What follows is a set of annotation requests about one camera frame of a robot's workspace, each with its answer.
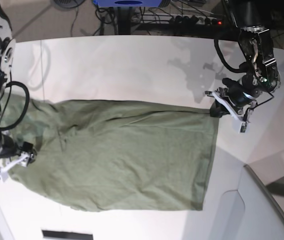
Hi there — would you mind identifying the white label with black bar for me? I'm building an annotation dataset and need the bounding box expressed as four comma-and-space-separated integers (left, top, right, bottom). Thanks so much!
41, 230, 94, 240

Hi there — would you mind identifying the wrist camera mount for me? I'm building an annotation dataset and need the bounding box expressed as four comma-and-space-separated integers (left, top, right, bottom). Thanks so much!
0, 141, 37, 182
203, 87, 275, 133

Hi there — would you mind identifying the black floor fan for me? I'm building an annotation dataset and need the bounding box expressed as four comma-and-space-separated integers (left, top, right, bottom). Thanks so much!
53, 0, 85, 9

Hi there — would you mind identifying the blue bin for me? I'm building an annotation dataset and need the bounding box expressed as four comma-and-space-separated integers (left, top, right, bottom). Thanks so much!
94, 0, 162, 7

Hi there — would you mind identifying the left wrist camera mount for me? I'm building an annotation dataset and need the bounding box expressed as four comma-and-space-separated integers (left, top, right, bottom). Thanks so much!
203, 87, 275, 133

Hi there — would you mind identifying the green t-shirt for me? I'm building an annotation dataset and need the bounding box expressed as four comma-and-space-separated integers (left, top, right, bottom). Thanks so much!
8, 100, 219, 212

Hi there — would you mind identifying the black power strip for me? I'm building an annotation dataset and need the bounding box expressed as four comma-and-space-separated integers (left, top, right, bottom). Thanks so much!
169, 15, 224, 26

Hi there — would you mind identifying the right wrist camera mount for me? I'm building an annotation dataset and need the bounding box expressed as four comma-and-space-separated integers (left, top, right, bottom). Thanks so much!
0, 141, 37, 182

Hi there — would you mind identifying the grey metal table-side rail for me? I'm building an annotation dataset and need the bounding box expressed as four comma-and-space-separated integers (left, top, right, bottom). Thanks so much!
244, 164, 284, 225

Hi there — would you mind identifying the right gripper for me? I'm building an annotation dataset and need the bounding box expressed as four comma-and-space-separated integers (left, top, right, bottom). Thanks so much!
0, 136, 21, 159

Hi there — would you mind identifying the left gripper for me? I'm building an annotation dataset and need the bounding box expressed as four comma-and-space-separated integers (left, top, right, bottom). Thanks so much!
209, 77, 260, 118

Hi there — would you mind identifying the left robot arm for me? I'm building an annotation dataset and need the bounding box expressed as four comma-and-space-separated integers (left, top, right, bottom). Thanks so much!
205, 0, 281, 121

